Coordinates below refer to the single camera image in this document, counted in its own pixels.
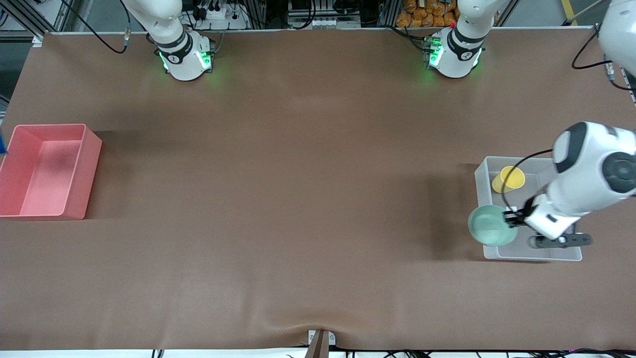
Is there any mint green bowl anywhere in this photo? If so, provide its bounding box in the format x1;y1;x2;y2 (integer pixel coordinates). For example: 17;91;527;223
468;204;519;248

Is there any yellow plastic cup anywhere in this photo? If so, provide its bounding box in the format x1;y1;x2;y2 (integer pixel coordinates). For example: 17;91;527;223
491;166;526;194

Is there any clear plastic bin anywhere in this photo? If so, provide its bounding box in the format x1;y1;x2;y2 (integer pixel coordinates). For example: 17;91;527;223
475;156;583;262

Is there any orange snack pile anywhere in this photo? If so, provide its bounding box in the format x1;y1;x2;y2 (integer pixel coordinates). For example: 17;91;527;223
396;0;460;28

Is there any large table cover mat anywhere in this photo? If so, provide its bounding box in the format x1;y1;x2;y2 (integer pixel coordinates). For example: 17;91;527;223
0;27;636;352

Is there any metal table edge clamp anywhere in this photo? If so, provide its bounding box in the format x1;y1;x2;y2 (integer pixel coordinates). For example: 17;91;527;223
305;329;336;358

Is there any white power strip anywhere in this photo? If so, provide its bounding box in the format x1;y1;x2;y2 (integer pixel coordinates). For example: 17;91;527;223
191;0;249;30

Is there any pink plastic bin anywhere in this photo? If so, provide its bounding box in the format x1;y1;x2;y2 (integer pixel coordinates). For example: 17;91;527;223
0;124;103;220

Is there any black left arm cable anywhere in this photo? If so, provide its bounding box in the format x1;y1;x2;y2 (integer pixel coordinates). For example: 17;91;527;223
501;25;636;212

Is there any aluminium frame post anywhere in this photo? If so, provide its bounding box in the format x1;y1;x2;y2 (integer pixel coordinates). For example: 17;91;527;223
0;0;75;48

